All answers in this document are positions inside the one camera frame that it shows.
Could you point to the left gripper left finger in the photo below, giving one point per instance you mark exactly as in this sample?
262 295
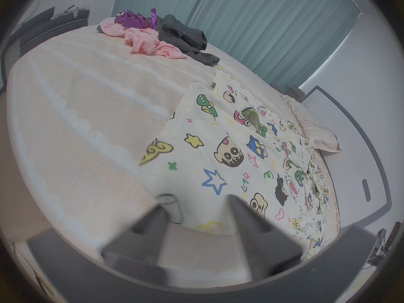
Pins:
142 241

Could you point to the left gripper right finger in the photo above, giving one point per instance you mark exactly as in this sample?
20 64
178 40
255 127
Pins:
262 248

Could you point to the white printed pyjama top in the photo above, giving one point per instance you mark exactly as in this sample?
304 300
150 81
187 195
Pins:
221 156

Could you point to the bed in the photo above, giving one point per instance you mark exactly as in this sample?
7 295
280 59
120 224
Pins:
79 121

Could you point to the grey and white clothes heap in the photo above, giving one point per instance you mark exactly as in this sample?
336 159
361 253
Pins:
68 11

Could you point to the grey bedside table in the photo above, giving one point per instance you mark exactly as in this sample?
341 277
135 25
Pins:
295 92

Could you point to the pink garment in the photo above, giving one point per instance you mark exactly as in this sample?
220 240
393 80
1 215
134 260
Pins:
145 41

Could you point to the black garment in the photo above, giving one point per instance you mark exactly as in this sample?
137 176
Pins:
183 36

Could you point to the purple satin garment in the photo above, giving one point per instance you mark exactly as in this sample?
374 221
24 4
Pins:
132 19

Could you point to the dark grey chest of drawers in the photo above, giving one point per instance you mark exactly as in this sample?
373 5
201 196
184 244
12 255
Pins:
47 33

